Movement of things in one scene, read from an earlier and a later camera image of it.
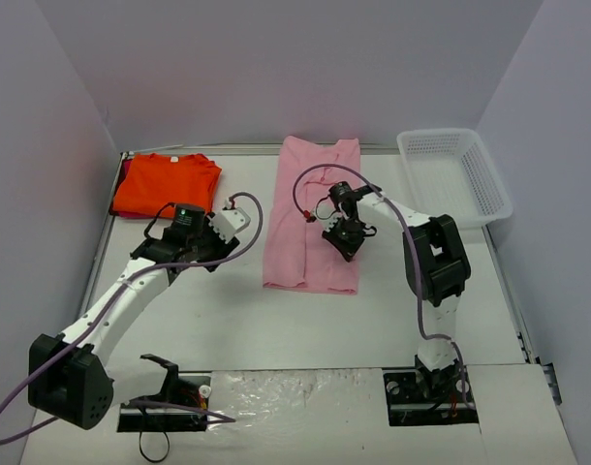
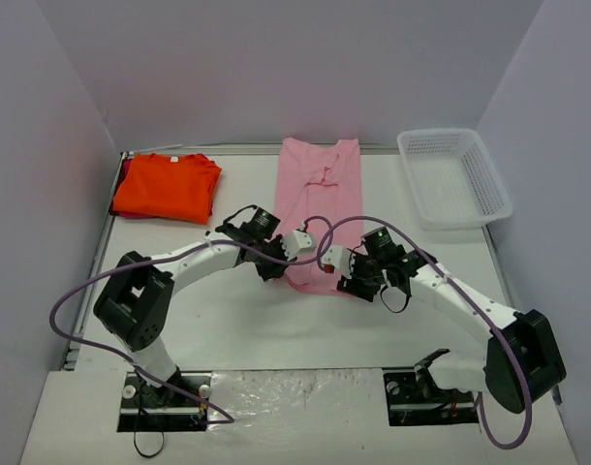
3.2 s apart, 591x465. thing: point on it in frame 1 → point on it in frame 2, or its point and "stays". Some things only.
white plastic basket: [452, 172] stays
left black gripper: [223, 249] → [274, 257]
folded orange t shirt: [144, 183] stays
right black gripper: [347, 237] → [359, 275]
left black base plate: [193, 388] stays
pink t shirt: [298, 254] stays
